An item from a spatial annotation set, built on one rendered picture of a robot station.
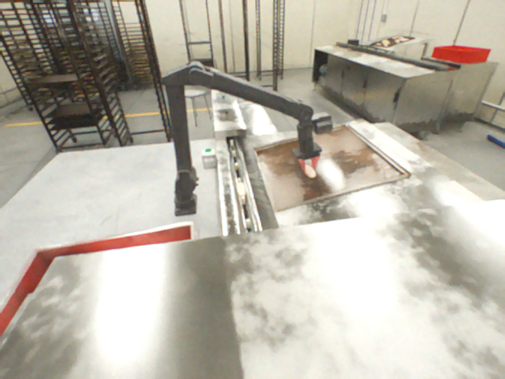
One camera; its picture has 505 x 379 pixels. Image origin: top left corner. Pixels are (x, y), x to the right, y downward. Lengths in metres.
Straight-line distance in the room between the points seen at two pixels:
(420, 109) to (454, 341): 3.65
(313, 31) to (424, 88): 5.23
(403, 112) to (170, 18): 6.11
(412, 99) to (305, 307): 3.56
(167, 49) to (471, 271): 8.00
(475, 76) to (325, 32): 5.05
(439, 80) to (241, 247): 3.66
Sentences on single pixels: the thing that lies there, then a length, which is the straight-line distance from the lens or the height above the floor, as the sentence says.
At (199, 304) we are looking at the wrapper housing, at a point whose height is 1.30.
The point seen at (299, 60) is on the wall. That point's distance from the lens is 8.45.
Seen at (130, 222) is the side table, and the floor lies 0.82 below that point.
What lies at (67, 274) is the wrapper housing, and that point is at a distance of 0.27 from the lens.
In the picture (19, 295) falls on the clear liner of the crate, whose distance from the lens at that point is 0.93.
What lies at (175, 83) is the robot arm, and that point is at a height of 1.30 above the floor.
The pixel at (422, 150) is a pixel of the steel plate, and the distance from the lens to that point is 1.69.
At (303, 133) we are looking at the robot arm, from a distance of 0.99.
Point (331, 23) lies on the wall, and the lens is 8.65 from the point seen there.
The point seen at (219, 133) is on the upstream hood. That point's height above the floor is 0.90.
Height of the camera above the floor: 1.47
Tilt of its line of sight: 34 degrees down
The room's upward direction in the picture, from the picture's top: 3 degrees counter-clockwise
